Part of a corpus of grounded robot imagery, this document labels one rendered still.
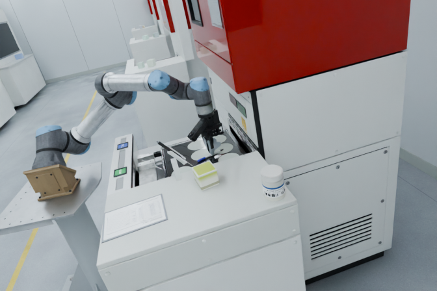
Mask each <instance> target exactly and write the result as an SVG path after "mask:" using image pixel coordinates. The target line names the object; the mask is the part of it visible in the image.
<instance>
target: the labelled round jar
mask: <svg viewBox="0 0 437 291"><path fill-rule="evenodd" d="M260 173H261V182H262V187H263V195H264V197H265V199H267V200H269V201H279V200H281V199H283V198H284V197H285V183H284V173H283V169H282V168H281V167H280V166H278V165H274V164H272V165H268V166H265V167H263V168H262V169H261V171H260Z"/></svg>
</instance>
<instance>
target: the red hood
mask: <svg viewBox="0 0 437 291"><path fill-rule="evenodd" d="M185 2H186V5H187V10H188V14H189V19H190V23H191V29H192V35H193V38H194V44H195V47H196V52H197V56H198V58H199V59H200V60H201V61H202V62H203V63H204V64H205V65H206V66H208V67H209V68H210V69H211V70H212V71H213V72H214V73H215V74H217V75H218V76H219V77H220V78H221V79H222V80H223V81H224V82H225V83H226V84H227V85H228V86H229V87H230V88H231V89H232V90H234V91H235V92H236V93H237V94H241V93H244V92H248V91H251V90H255V89H258V88H263V87H266V86H270V85H273V84H278V83H281V82H285V81H290V80H293V79H297V78H300V77H304V76H307V75H312V74H314V73H319V72H322V71H326V70H331V69H334V68H338V67H342V66H346V65H349V64H354V63H357V62H361V61H364V60H368V59H371V58H376V57H380V56H383V55H388V54H390V53H395V52H398V51H402V50H405V49H407V41H408V26H409V18H410V2H411V0H185Z"/></svg>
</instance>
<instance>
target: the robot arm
mask: <svg viewBox="0 0 437 291"><path fill-rule="evenodd" d="M94 86H95V89H96V91H97V92H98V93H99V94H100V95H102V96H103V99H102V100H101V101H100V102H99V104H98V105H97V106H96V107H95V108H94V109H93V110H92V112H91V113H90V114H89V115H88V116H87V117H86V118H85V119H84V120H83V121H82V122H81V123H80V125H79V126H78V127H73V128H72V129H71V130H70V131H69V132H67V131H62V127H61V126H59V125H46V126H43V127H40V128H38V129H37V130H36V136H35V138H36V157H35V160H34V162H33V166H32V170H34V169H37V168H43V167H47V166H52V165H56V164H60V165H63V166H66V163H65V160H64V157H63V156H62V154H63V153H67V154H73V155H83V154H85V153H86V152H87V151H88V150H89V149H90V146H91V136H92V135H93V134H94V133H95V132H96V131H97V130H98V129H99V128H100V127H101V126H102V125H103V124H104V122H105V121H106V120H107V119H108V118H109V117H110V116H111V115H112V114H113V112H114V111H115V110H116V109H121V108H122V107H123V106H124V105H132V104H133V103H134V102H135V100H136V98H137V92H164V93H166V94H168V95H169V96H170V98H171V99H175V100H194V104H195V107H196V111H197V114H198V117H199V118H201V119H200V121H199V122H198V123H197V124H196V125H195V127H194V128H193V129H192V131H191V132H190V133H189V135H188V136H187V137H188V138H189V139H190V140H192V141H193V142H195V141H196V140H197V139H198V137H199V136H200V135H202V139H203V141H204V144H205V146H206V148H207V150H208V152H209V153H210V154H212V155H214V151H215V150H216V149H217V148H218V147H220V146H221V142H217V140H216V139H215V138H213V137H214V136H218V135H221V134H223V133H224V131H223V128H222V132H221V129H219V128H220V127H221V126H222V123H221V122H220V120H219V114H218V110H215V109H214V108H213V103H212V100H211V94H210V91H209V85H208V82H207V79H206V78H205V77H196V78H193V79H191V80H190V82H181V81H180V80H178V79H176V78H174V77H172V76H171V75H169V74H167V73H166V72H164V71H161V70H154V71H153V72H151V73H136V74H115V73H113V72H105V73H101V74H99V75H98V76H97V77H96V79H95V82H94Z"/></svg>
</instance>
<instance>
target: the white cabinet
mask: <svg viewBox="0 0 437 291"><path fill-rule="evenodd" d="M136 291H306V285H305V278H304V264H303V256H302V242H301V235H300V233H299V234H296V235H294V236H290V237H288V238H284V239H283V240H279V241H277V242H273V243H271V244H268V245H266V246H262V247H259V248H257V249H253V250H251V251H247V252H245V253H242V254H240V255H236V256H234V257H230V258H228V259H225V260H222V261H219V262H216V263H214V264H210V265H208V266H204V267H203V268H199V269H197V270H193V271H191V272H188V273H184V274H182V275H179V276H177V277H173V278H171V279H167V280H165V281H162V282H160V283H156V284H154V285H150V286H147V287H145V288H141V289H139V290H136Z"/></svg>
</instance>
